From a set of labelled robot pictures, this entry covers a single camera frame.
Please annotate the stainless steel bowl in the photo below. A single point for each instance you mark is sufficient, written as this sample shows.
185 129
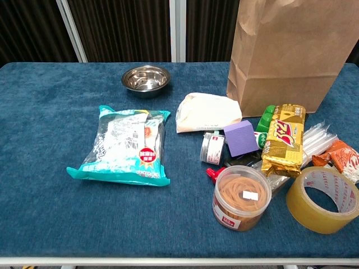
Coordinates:
146 81

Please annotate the red capped small bottle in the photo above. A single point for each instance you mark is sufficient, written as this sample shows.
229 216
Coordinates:
214 173

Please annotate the small silver tin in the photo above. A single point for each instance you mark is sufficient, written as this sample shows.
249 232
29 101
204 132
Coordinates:
211 148

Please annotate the teal white plastic package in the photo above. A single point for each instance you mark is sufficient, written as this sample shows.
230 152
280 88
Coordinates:
123 145

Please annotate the brown paper bag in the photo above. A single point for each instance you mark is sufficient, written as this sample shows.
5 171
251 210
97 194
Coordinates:
291 56

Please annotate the clear jar of rubber bands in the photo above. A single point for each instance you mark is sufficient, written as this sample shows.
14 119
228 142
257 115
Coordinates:
238 201

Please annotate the white soft pouch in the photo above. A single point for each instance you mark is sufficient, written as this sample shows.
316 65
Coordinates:
207 112

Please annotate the white table frame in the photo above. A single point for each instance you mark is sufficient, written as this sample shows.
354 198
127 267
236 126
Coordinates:
179 261

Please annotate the yellow snack bar package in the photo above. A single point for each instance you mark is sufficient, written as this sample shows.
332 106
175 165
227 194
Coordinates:
284 140

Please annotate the blue table cloth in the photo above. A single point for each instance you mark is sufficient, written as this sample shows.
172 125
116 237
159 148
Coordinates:
56 196

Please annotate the clear plastic straws bundle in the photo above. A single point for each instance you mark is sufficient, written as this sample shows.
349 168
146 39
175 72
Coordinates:
317 140

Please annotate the orange white snack packet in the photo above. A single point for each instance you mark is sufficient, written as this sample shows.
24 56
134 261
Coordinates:
340 155

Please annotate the green toy brick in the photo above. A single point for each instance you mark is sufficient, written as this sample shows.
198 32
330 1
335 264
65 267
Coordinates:
265 119

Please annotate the purple foam cube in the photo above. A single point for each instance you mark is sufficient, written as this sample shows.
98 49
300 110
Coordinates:
241 138

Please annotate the white green glue bottle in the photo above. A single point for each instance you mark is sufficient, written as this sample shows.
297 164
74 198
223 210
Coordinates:
261 140

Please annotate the black corrugated panel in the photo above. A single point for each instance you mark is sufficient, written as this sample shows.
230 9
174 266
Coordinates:
123 28
28 28
210 28

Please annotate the transparent tape roll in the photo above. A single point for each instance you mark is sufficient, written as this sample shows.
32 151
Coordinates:
305 213

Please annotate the white partition post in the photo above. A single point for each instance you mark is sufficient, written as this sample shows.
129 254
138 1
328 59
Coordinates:
178 30
71 30

